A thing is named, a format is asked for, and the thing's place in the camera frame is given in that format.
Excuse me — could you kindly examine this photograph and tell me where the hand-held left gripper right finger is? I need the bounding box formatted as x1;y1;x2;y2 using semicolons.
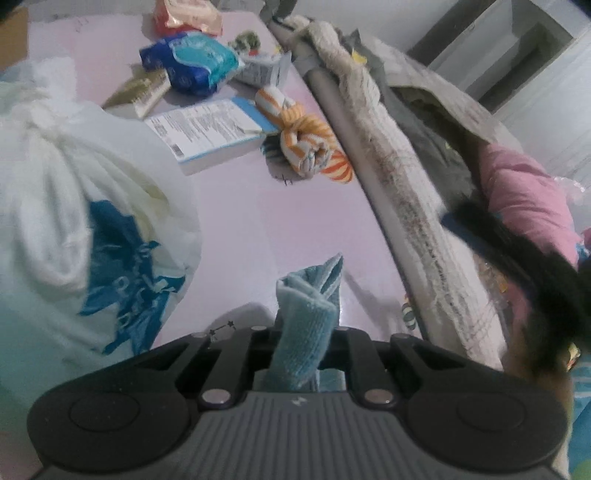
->
323;326;462;410

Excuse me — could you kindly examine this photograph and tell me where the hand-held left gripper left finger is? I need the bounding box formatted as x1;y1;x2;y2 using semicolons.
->
152;325;280;411

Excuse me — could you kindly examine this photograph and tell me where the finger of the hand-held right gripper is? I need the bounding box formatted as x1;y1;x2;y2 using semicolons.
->
440;199;513;261

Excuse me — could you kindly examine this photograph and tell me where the light blue towel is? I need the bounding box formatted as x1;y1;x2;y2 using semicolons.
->
253;252;346;394

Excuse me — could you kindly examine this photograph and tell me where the orange striped cloth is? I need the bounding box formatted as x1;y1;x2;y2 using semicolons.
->
255;86;355;186

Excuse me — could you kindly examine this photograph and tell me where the white book blue edge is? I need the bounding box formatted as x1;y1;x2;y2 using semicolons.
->
144;97;270;176

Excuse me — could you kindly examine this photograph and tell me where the white blue wipes pack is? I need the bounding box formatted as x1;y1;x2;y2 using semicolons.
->
239;50;293;89

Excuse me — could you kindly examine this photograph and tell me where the blue white soft pack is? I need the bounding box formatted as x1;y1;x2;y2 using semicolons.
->
140;34;242;99

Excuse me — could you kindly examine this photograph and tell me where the pink pillow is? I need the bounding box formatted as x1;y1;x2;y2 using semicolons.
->
478;142;580;278

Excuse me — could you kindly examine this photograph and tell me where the white knit blanket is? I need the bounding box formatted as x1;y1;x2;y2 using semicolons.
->
281;14;509;370

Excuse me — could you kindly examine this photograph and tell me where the grey bedding yellow print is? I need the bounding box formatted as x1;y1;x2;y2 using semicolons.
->
342;28;490;213

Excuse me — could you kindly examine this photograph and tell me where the white plastic bag blue print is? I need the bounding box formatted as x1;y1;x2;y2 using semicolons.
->
0;56;204;407

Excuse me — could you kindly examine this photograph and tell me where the small green tan box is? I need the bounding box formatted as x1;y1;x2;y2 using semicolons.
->
102;68;171;117

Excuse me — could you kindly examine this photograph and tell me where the orange snack packet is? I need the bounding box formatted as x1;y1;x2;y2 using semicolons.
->
154;0;223;37

